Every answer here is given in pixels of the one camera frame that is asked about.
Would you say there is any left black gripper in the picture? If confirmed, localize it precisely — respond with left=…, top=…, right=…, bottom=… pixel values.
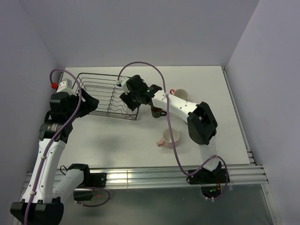
left=66, top=88, right=98, bottom=122

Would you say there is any dark wire dish rack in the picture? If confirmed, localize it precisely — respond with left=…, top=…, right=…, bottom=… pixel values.
left=77, top=72, right=139, bottom=120

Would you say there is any clear glass cup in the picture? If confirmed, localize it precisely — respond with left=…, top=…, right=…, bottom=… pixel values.
left=125, top=108, right=137, bottom=120

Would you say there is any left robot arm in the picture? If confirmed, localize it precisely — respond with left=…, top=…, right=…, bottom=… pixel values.
left=10, top=90, right=99, bottom=225

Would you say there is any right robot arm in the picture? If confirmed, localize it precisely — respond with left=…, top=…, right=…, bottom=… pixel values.
left=116, top=75, right=229, bottom=184

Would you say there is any dark grey mug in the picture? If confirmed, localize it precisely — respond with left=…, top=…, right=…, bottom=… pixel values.
left=150, top=106, right=167, bottom=118

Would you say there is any orange mug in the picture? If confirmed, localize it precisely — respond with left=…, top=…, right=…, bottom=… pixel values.
left=169, top=89, right=188, bottom=100

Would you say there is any pink mug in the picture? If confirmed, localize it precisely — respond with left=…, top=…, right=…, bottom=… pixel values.
left=157, top=128, right=180, bottom=149

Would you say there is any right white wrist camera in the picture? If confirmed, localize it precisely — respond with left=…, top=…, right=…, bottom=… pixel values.
left=116, top=76, right=130, bottom=90

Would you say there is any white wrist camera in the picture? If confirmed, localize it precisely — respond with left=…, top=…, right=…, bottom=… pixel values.
left=116, top=76, right=130, bottom=90
left=51, top=79, right=76, bottom=95

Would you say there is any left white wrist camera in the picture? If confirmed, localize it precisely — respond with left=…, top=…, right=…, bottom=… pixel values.
left=51, top=79, right=76, bottom=95

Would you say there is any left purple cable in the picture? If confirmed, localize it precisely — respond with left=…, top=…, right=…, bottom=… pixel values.
left=23, top=68, right=83, bottom=222

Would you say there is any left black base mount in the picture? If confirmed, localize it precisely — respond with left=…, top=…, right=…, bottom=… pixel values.
left=90, top=172, right=107, bottom=188

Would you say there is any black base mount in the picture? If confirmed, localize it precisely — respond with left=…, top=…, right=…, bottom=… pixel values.
left=90, top=172, right=107, bottom=188
left=187, top=168, right=230, bottom=185

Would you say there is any purple cable under table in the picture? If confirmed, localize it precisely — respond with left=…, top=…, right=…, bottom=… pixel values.
left=74, top=187, right=111, bottom=208

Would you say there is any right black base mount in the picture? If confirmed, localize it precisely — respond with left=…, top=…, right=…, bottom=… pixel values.
left=187, top=168, right=230, bottom=185

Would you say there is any aluminium rail frame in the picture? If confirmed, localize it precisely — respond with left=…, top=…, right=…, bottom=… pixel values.
left=23, top=164, right=270, bottom=190

